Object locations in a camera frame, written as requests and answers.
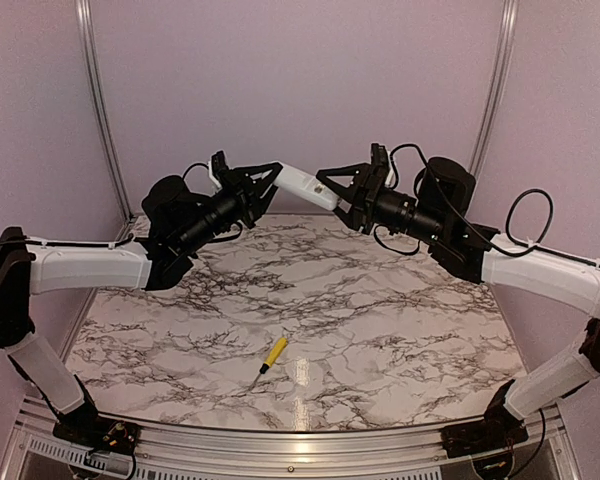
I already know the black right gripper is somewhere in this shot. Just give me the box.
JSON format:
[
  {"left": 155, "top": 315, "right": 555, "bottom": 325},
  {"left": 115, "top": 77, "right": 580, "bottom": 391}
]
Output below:
[{"left": 316, "top": 162, "right": 447, "bottom": 246}]

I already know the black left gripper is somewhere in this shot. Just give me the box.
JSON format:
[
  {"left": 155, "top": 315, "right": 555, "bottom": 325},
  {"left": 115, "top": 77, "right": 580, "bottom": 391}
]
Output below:
[{"left": 177, "top": 161, "right": 284, "bottom": 253}]

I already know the white remote control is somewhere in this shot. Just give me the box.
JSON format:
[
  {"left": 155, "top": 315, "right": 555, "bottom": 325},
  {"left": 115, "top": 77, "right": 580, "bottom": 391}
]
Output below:
[{"left": 274, "top": 163, "right": 340, "bottom": 211}]

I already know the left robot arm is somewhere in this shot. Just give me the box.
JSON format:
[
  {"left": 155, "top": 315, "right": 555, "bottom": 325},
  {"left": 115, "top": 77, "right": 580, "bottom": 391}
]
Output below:
[{"left": 0, "top": 153, "right": 283, "bottom": 445}]

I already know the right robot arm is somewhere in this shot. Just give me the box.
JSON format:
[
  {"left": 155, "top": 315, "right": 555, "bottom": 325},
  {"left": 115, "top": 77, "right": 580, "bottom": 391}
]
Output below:
[{"left": 317, "top": 144, "right": 600, "bottom": 448}]

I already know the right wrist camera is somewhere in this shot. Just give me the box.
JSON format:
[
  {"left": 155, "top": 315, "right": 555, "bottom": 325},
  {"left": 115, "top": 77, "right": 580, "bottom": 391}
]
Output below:
[{"left": 370, "top": 143, "right": 394, "bottom": 187}]

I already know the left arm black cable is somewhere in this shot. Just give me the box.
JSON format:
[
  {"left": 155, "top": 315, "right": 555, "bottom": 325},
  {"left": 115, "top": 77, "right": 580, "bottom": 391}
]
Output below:
[{"left": 0, "top": 160, "right": 244, "bottom": 256}]

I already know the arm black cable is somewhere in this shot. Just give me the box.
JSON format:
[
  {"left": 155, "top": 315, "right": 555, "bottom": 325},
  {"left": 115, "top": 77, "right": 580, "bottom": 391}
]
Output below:
[
  {"left": 372, "top": 143, "right": 600, "bottom": 271},
  {"left": 0, "top": 160, "right": 244, "bottom": 256}
]

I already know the yellow handled screwdriver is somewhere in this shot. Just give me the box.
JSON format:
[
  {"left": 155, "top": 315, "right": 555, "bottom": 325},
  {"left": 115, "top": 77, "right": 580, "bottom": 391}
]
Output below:
[{"left": 250, "top": 338, "right": 288, "bottom": 389}]

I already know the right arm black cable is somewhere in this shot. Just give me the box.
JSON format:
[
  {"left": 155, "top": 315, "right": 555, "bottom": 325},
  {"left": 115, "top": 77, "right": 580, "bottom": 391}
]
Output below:
[{"left": 372, "top": 143, "right": 600, "bottom": 271}]

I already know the right aluminium frame post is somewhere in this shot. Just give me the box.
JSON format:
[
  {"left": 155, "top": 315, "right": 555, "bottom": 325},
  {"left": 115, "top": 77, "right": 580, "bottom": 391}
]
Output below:
[{"left": 469, "top": 0, "right": 519, "bottom": 179}]

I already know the aluminium frame post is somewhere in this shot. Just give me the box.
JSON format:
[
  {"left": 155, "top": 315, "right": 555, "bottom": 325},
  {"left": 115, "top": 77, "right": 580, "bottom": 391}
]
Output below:
[
  {"left": 75, "top": 0, "right": 134, "bottom": 221},
  {"left": 469, "top": 0, "right": 519, "bottom": 179}
]

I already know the left aluminium frame post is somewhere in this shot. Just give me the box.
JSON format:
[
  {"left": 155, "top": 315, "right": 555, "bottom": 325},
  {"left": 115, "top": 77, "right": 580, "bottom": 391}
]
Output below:
[{"left": 75, "top": 0, "right": 134, "bottom": 221}]

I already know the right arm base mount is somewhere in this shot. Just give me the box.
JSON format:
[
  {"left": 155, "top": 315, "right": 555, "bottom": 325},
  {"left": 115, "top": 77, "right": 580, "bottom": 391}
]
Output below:
[{"left": 441, "top": 419, "right": 529, "bottom": 458}]

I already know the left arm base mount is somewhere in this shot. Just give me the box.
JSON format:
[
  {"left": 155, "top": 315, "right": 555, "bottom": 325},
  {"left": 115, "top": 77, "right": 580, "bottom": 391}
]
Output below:
[{"left": 53, "top": 417, "right": 141, "bottom": 455}]

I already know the front aluminium rail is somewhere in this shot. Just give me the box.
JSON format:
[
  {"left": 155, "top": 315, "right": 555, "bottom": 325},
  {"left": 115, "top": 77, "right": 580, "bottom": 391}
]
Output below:
[{"left": 0, "top": 397, "right": 581, "bottom": 480}]

